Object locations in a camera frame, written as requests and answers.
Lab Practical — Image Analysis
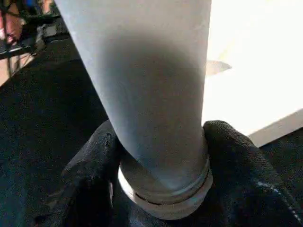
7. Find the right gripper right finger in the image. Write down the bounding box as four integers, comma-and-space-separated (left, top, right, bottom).
203, 120, 303, 227

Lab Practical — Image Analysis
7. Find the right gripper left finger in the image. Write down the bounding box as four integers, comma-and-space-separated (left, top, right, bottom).
35, 120, 124, 227

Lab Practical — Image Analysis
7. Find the white plastic table top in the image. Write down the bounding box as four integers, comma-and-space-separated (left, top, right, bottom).
118, 0, 303, 222

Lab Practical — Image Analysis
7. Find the white plastic table leg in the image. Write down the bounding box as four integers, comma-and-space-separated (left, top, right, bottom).
54, 0, 211, 190

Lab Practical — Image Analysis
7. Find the black metal folding frame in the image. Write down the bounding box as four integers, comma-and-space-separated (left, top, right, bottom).
0, 0, 62, 79

